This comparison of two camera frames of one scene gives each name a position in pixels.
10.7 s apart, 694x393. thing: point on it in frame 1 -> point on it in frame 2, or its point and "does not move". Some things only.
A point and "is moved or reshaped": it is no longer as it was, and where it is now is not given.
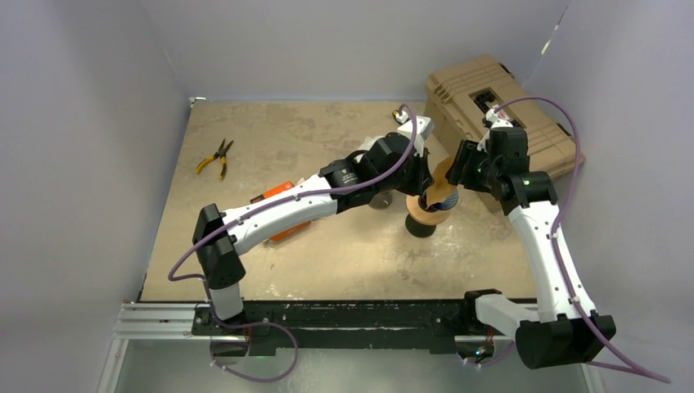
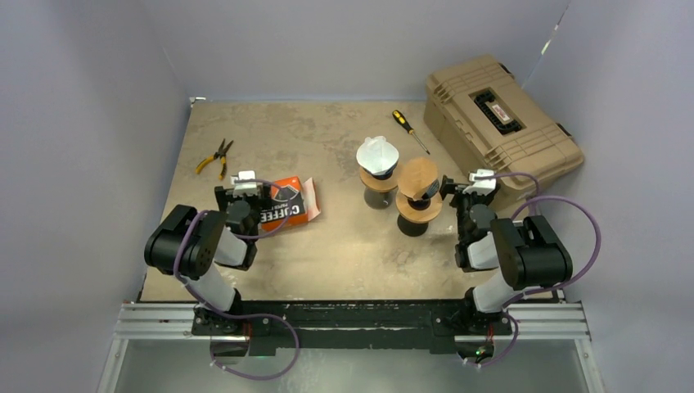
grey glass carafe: (381, 201) does not move
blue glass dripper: (437, 206) -> (432, 190)
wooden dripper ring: (423, 216) is moved or reshaped
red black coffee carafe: (419, 229) is moved or reshaped
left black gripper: (423, 178) -> (226, 196)
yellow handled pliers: (221, 152) does not move
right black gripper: (466, 155) -> (449, 187)
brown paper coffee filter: (442, 188) is moved or reshaped
